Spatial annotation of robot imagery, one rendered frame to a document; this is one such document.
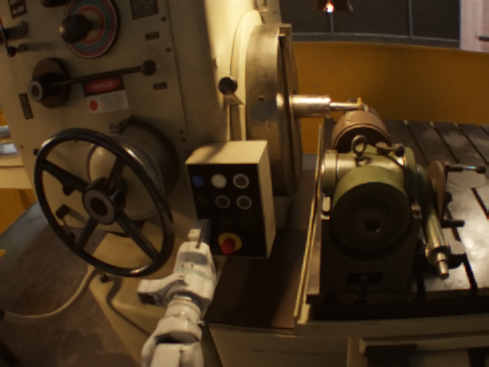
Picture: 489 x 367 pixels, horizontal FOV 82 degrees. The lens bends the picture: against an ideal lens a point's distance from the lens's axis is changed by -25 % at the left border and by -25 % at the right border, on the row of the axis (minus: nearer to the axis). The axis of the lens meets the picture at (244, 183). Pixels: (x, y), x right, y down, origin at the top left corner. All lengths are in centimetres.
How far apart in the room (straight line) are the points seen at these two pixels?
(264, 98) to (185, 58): 23
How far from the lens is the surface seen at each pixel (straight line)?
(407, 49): 324
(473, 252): 108
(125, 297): 159
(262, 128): 89
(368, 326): 95
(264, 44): 96
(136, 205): 84
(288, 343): 138
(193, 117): 82
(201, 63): 77
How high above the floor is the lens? 166
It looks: 29 degrees down
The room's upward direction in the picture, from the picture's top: 8 degrees counter-clockwise
